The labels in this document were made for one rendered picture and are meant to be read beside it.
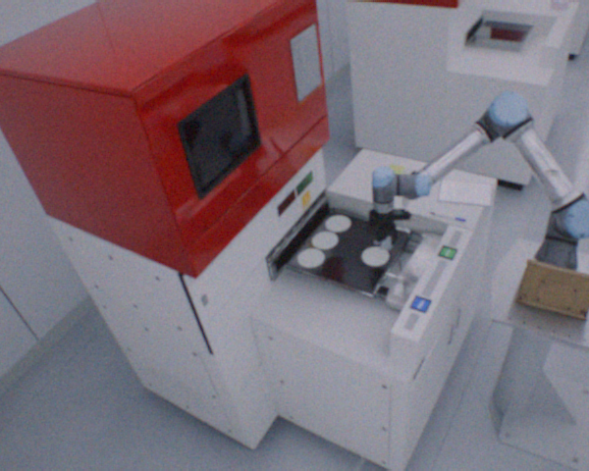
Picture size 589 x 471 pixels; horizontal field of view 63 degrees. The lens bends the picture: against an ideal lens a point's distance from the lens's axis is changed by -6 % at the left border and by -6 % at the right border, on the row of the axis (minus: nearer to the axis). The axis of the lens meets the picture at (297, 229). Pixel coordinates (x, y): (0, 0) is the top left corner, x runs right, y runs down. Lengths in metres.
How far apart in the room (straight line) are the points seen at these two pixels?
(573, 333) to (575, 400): 0.87
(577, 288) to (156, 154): 1.36
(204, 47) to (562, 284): 1.33
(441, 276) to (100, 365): 2.01
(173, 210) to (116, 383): 1.76
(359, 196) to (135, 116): 1.14
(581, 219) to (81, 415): 2.47
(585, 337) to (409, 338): 0.62
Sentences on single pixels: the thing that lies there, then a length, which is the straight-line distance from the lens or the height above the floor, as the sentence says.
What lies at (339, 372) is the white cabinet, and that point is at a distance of 1.84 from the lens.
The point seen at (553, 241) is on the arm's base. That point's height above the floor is 1.02.
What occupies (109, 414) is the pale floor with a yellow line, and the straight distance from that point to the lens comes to 2.87.
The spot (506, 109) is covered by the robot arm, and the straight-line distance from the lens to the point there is 1.74.
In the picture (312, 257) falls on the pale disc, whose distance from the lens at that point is 1.94.
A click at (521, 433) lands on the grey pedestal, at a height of 0.01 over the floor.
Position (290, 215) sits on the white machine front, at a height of 1.03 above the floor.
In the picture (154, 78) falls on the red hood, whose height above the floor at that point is 1.81.
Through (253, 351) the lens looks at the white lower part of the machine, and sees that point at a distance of 2.03.
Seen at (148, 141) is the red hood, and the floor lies 1.68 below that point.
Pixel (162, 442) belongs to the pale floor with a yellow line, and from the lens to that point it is 2.68.
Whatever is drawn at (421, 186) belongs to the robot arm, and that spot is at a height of 1.23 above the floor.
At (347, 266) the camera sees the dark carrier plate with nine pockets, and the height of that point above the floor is 0.90.
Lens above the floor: 2.25
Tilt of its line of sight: 41 degrees down
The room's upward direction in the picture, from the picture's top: 9 degrees counter-clockwise
